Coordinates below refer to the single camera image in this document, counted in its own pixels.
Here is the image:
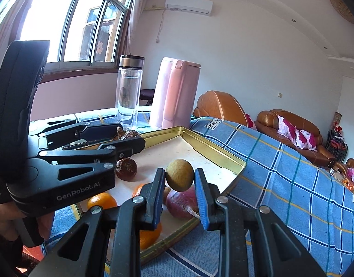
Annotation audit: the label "pale yellow longan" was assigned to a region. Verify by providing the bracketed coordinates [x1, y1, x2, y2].
[165, 159, 195, 192]

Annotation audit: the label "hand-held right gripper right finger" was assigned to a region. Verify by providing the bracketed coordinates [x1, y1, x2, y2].
[194, 168, 321, 277]

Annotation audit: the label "long brown leather sofa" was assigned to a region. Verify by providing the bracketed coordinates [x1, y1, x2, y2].
[255, 109, 336, 168]

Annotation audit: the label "gold tin box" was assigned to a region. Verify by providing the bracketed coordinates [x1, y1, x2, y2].
[74, 126, 247, 266]

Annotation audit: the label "window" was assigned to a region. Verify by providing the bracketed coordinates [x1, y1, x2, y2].
[0, 0, 137, 74]

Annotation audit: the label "pink curtain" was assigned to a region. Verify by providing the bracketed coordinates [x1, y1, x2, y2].
[126, 0, 158, 62]

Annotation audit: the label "brown water chestnut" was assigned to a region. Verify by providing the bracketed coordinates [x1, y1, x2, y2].
[115, 158, 137, 182]
[116, 126, 141, 141]

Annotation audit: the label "brown leather armchair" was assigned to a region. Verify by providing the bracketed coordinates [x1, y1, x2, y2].
[333, 158, 354, 198]
[193, 90, 249, 127]

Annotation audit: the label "person's left hand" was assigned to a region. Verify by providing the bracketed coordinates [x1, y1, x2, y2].
[0, 205, 55, 241]

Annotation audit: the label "white air conditioner hose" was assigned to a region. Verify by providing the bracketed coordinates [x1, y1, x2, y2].
[155, 6, 166, 44]

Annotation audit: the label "pink electric kettle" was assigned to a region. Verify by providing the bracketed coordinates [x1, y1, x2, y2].
[149, 57, 202, 130]

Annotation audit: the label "purple-red radish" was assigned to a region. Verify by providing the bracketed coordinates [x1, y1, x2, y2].
[166, 186, 201, 219]

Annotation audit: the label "stacked dark chairs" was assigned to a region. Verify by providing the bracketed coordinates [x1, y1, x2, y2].
[325, 128, 348, 162]

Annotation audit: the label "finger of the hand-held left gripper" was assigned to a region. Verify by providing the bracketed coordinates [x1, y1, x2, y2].
[39, 123, 120, 148]
[28, 137, 146, 183]

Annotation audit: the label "orange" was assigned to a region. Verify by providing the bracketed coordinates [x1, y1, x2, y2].
[87, 193, 118, 211]
[132, 183, 147, 199]
[140, 222, 162, 251]

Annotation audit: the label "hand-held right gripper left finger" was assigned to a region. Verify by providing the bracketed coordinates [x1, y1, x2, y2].
[28, 167, 166, 277]

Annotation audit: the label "dark brown stool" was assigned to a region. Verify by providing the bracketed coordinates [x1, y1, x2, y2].
[139, 89, 156, 106]

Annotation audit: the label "white air conditioner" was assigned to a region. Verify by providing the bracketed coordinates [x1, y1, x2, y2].
[165, 0, 213, 16]

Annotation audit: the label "blue checkered tablecloth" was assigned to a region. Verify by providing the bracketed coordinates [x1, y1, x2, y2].
[30, 108, 354, 277]

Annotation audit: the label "glass water bottle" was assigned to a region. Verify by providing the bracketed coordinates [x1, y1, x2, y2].
[116, 55, 145, 130]

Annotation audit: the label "round woven ceiling lamp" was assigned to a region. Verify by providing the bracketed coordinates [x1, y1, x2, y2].
[329, 0, 354, 25]

